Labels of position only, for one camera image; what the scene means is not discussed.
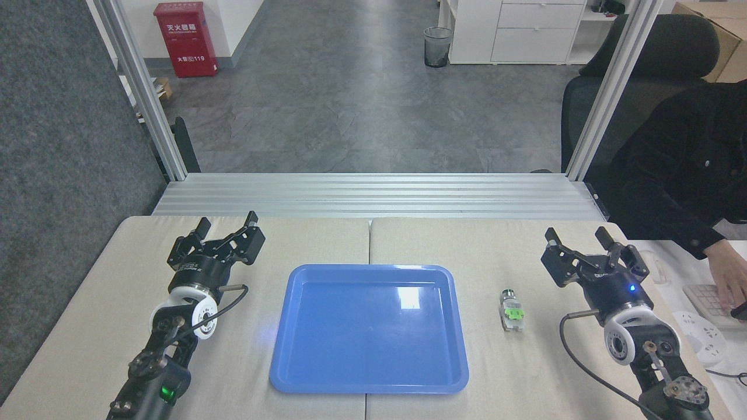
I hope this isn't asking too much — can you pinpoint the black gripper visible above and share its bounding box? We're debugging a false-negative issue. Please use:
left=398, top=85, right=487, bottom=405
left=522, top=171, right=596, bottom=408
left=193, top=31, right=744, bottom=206
left=167, top=211, right=266, bottom=291
left=540, top=226, right=654, bottom=314

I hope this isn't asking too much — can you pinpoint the switch part with green clip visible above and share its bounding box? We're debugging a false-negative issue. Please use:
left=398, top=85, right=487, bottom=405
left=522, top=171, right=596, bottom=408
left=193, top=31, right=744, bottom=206
left=499, top=288, right=525, bottom=333

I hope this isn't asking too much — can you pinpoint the blue plastic tray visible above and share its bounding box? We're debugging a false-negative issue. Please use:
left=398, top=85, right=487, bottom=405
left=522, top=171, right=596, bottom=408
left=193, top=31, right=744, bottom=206
left=269, top=264, right=470, bottom=394

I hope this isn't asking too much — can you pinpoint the person's hand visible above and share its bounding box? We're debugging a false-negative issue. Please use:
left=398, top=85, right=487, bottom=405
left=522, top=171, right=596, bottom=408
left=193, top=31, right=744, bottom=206
left=703, top=239, right=747, bottom=317

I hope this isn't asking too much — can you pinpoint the white keyboard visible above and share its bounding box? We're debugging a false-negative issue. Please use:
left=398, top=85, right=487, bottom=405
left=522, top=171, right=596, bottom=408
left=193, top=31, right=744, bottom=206
left=682, top=283, right=747, bottom=331

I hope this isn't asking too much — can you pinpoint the person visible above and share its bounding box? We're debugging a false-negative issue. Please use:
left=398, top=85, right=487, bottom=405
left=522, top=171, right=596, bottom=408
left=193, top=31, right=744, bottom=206
left=607, top=79, right=747, bottom=261

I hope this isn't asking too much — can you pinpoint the white power strip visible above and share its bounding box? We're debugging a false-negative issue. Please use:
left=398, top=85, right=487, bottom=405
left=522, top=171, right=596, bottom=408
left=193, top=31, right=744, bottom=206
left=671, top=310, right=729, bottom=366

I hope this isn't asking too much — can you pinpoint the black office chair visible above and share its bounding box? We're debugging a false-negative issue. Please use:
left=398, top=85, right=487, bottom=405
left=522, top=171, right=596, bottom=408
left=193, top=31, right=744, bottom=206
left=560, top=13, right=721, bottom=173

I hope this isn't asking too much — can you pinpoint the red fire extinguisher box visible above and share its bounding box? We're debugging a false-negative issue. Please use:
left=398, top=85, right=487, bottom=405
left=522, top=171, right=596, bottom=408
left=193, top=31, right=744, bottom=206
left=153, top=2, right=219, bottom=79

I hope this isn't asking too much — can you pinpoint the white drawer cabinet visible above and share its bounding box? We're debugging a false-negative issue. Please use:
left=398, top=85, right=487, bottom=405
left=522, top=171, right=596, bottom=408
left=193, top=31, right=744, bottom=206
left=446, top=0, right=587, bottom=65

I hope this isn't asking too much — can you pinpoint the mesh waste bin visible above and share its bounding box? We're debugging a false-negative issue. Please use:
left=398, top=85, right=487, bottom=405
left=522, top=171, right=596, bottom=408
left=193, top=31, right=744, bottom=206
left=424, top=26, right=453, bottom=68

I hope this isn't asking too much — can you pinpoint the brown cardboard box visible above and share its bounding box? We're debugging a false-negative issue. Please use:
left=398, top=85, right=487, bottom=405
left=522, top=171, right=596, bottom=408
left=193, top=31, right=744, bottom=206
left=671, top=1, right=747, bottom=84

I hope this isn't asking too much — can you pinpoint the black floor bracket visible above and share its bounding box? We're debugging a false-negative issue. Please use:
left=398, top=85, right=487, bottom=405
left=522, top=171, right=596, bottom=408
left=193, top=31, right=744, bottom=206
left=149, top=116, right=203, bottom=176

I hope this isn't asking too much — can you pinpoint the silver aluminium post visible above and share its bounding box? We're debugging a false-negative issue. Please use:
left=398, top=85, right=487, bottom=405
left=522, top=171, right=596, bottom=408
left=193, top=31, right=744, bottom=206
left=88, top=0, right=189, bottom=182
left=563, top=0, right=664, bottom=182

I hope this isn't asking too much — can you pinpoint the silver aluminium rail platform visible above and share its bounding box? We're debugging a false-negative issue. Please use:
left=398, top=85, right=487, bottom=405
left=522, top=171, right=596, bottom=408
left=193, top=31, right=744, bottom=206
left=151, top=173, right=609, bottom=221

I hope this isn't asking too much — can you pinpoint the thin black desk cable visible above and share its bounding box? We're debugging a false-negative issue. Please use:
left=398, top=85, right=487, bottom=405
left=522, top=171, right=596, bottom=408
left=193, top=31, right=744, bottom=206
left=705, top=367, right=747, bottom=387

